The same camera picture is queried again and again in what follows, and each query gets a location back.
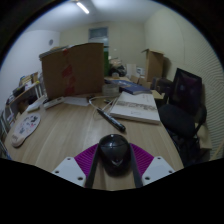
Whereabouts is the paper stack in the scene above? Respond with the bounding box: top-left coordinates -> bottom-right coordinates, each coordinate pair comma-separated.
39,45 -> 69,60

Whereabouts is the ceiling light tube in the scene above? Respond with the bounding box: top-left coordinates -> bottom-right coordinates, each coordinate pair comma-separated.
76,1 -> 90,15

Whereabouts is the flat white box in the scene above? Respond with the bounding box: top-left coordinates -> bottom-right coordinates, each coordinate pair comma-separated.
25,95 -> 48,113

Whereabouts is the black computer mouse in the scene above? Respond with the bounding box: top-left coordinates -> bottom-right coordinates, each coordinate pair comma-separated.
98,133 -> 132,177

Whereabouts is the white book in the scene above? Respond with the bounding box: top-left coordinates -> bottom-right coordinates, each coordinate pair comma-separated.
109,91 -> 162,125

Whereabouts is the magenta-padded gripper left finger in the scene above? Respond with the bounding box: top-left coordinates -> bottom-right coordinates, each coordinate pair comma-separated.
51,143 -> 101,189

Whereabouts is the white printed mouse pad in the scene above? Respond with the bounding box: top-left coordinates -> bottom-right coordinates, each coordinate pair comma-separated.
10,113 -> 41,148

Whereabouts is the tall open cardboard box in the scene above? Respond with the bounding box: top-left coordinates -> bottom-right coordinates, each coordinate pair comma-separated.
141,48 -> 165,84

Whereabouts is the blue book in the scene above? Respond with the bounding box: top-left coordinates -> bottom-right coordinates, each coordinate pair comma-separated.
104,78 -> 153,96

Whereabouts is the clear plastic container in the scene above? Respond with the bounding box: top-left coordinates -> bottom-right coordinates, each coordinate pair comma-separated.
101,83 -> 120,98

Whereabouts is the wooden shelf unit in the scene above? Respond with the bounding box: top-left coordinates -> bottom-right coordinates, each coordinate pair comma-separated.
0,71 -> 44,159

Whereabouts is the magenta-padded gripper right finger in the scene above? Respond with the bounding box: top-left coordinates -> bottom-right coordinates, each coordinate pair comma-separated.
129,143 -> 176,188

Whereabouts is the grey door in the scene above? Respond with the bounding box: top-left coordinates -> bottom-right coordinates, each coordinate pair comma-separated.
88,26 -> 110,47

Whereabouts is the black office chair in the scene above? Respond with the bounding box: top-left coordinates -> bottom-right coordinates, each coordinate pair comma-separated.
158,67 -> 208,168

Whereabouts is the large brown cardboard box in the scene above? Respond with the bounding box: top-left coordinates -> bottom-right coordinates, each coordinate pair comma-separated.
39,42 -> 105,101

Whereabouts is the black marker pen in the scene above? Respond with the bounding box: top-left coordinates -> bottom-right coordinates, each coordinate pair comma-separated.
96,107 -> 127,133

